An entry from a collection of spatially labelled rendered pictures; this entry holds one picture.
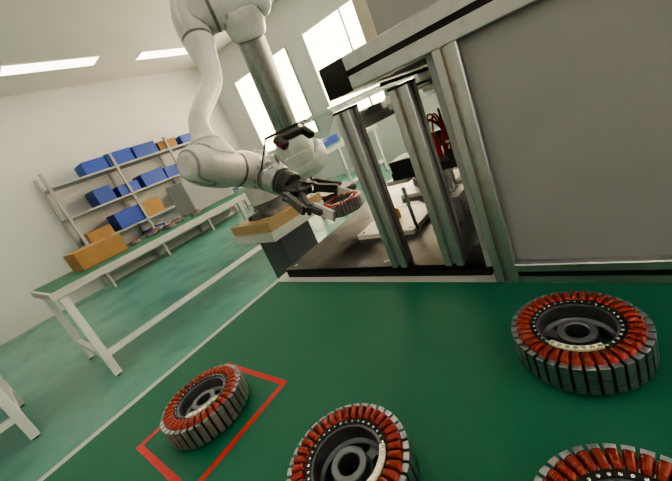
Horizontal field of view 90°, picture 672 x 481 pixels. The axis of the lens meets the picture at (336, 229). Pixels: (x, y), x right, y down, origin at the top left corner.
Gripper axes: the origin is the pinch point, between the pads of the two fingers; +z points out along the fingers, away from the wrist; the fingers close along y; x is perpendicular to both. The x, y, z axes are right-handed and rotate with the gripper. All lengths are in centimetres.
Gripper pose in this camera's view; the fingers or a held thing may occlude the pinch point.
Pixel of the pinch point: (341, 204)
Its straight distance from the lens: 89.1
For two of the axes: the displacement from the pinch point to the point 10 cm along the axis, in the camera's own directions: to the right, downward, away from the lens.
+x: -0.5, 8.1, 5.8
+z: 8.3, 3.5, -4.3
